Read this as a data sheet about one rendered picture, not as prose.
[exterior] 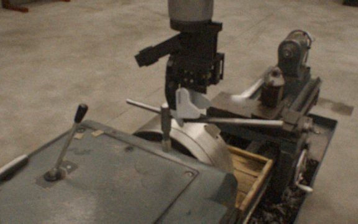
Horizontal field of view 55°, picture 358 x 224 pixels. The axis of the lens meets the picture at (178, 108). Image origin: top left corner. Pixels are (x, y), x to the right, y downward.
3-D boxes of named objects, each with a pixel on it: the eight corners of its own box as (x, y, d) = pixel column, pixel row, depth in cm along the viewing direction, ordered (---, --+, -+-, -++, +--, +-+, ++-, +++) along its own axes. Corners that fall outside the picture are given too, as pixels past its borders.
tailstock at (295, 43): (296, 97, 186) (306, 45, 171) (261, 88, 195) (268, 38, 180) (309, 77, 208) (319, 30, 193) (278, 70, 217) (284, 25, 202)
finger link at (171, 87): (171, 114, 62) (171, 68, 58) (164, 111, 63) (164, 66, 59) (184, 104, 66) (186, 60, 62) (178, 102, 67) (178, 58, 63)
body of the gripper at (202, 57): (204, 99, 58) (207, 28, 52) (162, 88, 62) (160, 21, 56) (223, 82, 64) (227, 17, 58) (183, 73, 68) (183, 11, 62)
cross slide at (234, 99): (298, 141, 139) (299, 132, 137) (204, 112, 159) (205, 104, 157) (307, 122, 152) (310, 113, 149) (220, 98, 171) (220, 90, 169)
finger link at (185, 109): (195, 140, 64) (197, 94, 59) (168, 130, 66) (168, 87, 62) (202, 132, 66) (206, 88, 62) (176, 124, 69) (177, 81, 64)
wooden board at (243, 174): (241, 219, 112) (242, 210, 110) (151, 179, 128) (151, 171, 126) (271, 168, 134) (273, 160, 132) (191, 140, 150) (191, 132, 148)
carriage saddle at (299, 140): (294, 155, 141) (297, 144, 138) (196, 123, 162) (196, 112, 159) (312, 122, 163) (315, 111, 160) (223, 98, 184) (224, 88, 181)
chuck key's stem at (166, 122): (159, 151, 74) (158, 104, 68) (165, 146, 76) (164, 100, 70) (168, 155, 73) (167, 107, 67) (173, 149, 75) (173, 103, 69)
